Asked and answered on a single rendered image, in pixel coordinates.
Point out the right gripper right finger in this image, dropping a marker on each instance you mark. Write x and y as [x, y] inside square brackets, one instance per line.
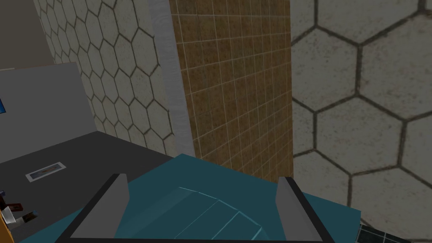
[292, 212]

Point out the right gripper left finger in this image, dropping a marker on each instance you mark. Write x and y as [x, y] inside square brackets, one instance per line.
[108, 209]

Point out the teal blue angular block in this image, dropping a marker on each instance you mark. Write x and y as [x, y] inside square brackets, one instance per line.
[202, 179]

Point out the small picture in pale frame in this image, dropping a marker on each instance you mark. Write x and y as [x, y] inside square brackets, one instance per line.
[45, 171]

